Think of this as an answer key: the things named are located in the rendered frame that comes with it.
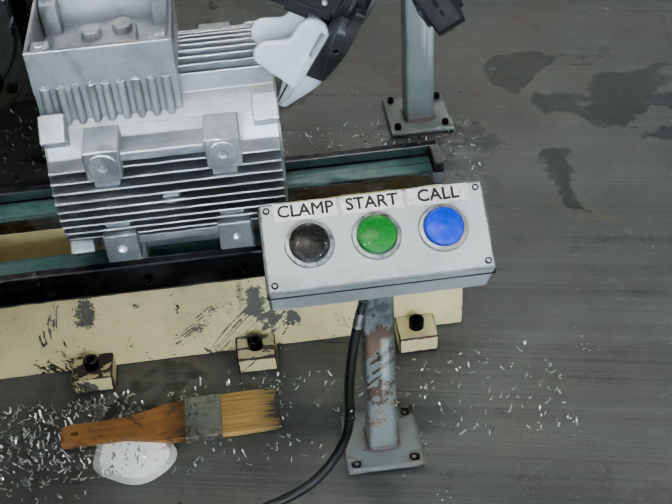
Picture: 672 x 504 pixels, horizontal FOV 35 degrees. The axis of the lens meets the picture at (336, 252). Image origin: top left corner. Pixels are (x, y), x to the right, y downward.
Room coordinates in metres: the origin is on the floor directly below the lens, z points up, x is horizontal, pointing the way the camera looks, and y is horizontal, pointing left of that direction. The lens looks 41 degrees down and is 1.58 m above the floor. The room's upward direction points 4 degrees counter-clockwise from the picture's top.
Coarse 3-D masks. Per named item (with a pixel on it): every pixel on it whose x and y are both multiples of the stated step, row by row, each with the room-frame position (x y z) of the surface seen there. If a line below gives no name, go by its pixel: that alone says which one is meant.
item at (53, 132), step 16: (256, 96) 0.76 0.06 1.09; (272, 96) 0.76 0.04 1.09; (256, 112) 0.75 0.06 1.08; (272, 112) 0.75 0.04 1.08; (48, 128) 0.74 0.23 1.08; (64, 128) 0.75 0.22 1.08; (48, 144) 0.74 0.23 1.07; (64, 144) 0.74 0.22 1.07; (80, 240) 0.74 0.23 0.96; (96, 240) 0.75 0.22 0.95
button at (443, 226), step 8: (440, 208) 0.61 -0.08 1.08; (448, 208) 0.61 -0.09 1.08; (432, 216) 0.61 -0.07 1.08; (440, 216) 0.61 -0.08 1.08; (448, 216) 0.61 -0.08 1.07; (456, 216) 0.61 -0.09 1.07; (424, 224) 0.60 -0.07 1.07; (432, 224) 0.60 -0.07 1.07; (440, 224) 0.60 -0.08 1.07; (448, 224) 0.60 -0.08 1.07; (456, 224) 0.60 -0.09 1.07; (424, 232) 0.60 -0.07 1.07; (432, 232) 0.60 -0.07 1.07; (440, 232) 0.60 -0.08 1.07; (448, 232) 0.60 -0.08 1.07; (456, 232) 0.60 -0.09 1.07; (432, 240) 0.59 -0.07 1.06; (440, 240) 0.59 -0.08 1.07; (448, 240) 0.59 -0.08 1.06; (456, 240) 0.59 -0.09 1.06
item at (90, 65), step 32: (64, 0) 0.86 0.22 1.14; (96, 0) 0.86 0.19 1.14; (128, 0) 0.86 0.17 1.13; (160, 0) 0.85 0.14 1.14; (32, 32) 0.80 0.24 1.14; (64, 32) 0.85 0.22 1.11; (96, 32) 0.81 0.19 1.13; (128, 32) 0.82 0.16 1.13; (32, 64) 0.76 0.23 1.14; (64, 64) 0.76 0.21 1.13; (96, 64) 0.77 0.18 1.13; (128, 64) 0.77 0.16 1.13; (160, 64) 0.77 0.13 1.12; (64, 96) 0.76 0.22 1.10; (96, 96) 0.76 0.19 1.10; (128, 96) 0.77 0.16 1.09; (160, 96) 0.77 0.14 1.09
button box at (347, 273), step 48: (384, 192) 0.63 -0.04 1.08; (432, 192) 0.63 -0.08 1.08; (480, 192) 0.63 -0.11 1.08; (288, 240) 0.60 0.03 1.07; (336, 240) 0.60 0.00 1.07; (480, 240) 0.60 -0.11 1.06; (288, 288) 0.57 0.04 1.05; (336, 288) 0.57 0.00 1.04; (384, 288) 0.58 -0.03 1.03; (432, 288) 0.59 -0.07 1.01
